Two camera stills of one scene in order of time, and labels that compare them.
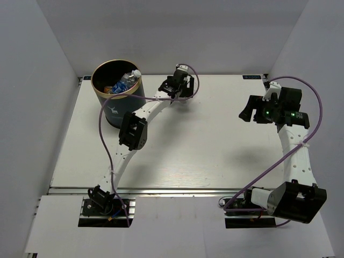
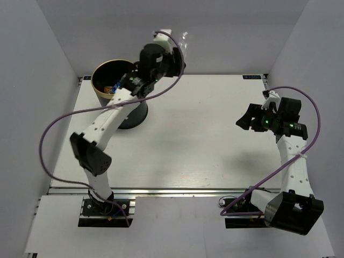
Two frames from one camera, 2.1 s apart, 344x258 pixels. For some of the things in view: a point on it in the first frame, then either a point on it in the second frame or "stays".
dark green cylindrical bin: [107, 73] stays
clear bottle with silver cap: [182, 100] -> [183, 47]
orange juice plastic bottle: [108, 90] stays
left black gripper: [188, 92] -> [176, 67]
